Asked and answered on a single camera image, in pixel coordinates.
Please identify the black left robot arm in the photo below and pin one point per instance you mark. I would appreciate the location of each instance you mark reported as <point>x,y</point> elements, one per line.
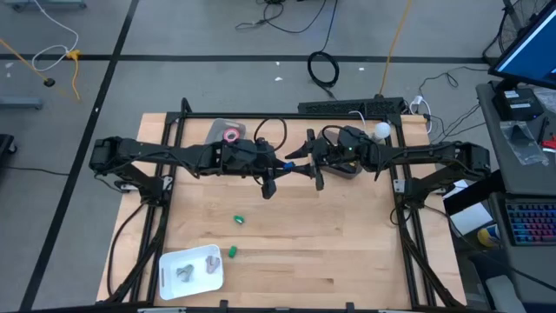
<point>143,152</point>

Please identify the yellow and blue object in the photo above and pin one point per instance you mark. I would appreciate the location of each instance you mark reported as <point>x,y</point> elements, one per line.
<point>488,237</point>

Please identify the black floor fan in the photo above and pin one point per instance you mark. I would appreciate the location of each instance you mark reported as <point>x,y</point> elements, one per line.
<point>512,26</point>

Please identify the white plastic tray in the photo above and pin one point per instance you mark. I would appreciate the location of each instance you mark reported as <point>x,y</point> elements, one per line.
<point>191,256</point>

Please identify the grey desk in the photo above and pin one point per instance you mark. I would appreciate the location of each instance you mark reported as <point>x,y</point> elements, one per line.
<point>499,174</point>

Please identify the black power strip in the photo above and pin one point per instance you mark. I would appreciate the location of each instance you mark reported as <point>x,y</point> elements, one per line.
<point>347,106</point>

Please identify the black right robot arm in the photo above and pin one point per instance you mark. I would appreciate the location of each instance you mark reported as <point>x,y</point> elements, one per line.
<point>434,154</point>

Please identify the clear plastic bag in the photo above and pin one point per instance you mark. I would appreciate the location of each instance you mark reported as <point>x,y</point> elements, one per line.
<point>521,143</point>

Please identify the green mini stapler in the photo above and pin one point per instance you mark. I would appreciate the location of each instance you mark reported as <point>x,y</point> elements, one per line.
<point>238,219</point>
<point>233,251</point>

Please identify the grey staple remover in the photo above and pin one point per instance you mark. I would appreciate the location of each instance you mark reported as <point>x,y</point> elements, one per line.
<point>185,272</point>

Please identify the light grey plastic bin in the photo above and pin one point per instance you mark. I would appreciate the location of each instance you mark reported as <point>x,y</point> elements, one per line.
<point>215,128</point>

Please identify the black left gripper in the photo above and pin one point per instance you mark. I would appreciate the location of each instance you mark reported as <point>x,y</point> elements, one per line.
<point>249,158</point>

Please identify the dark translucent plastic bin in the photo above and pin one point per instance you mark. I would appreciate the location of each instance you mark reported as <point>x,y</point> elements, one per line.
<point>343,171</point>

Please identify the backlit colourful keyboard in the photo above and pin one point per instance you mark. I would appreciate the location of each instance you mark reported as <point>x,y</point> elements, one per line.
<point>532,224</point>

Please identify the black mini computer box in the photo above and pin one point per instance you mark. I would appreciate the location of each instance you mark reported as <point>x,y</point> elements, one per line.
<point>517,104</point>

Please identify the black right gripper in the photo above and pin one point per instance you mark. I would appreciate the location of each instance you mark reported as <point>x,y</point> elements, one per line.
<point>343,150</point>

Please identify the pink tape roll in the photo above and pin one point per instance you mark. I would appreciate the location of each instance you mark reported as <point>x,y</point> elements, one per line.
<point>227,134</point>

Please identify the blue mini stapler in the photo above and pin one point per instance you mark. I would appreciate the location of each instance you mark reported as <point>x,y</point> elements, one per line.
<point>289,165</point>

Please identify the computer monitor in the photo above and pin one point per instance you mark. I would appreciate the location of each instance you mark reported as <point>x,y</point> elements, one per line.
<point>530,56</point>

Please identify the white paper sheet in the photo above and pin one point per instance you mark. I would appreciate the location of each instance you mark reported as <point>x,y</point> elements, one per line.
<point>471,217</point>

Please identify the purple staple remover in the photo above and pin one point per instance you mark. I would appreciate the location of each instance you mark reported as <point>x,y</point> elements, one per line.
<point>212,264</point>

